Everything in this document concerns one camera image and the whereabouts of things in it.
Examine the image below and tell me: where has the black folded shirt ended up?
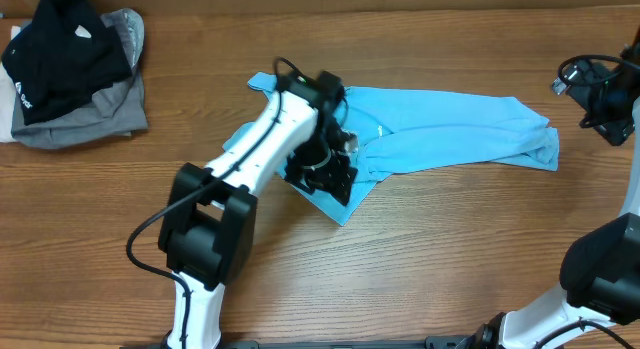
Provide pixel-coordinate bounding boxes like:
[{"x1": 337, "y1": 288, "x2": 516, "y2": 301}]
[{"x1": 2, "y1": 0, "x2": 132, "y2": 125}]

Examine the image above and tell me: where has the grey folded shirt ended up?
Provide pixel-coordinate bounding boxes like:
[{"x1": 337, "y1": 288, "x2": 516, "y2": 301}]
[{"x1": 11, "y1": 8, "x2": 148, "y2": 150}]

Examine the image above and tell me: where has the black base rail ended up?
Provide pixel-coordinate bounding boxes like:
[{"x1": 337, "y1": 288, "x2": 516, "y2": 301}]
[{"x1": 119, "y1": 334, "x2": 481, "y2": 349}]

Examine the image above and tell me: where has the white folded shirt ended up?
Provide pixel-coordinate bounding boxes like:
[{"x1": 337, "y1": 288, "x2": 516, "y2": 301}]
[{"x1": 0, "y1": 24, "x2": 24, "y2": 144}]

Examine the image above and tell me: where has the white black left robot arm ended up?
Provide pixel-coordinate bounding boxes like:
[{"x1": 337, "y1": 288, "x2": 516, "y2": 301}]
[{"x1": 158, "y1": 71, "x2": 357, "y2": 348}]

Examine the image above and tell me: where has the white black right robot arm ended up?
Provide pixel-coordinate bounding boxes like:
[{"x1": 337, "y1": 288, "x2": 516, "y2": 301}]
[{"x1": 457, "y1": 42, "x2": 639, "y2": 348}]

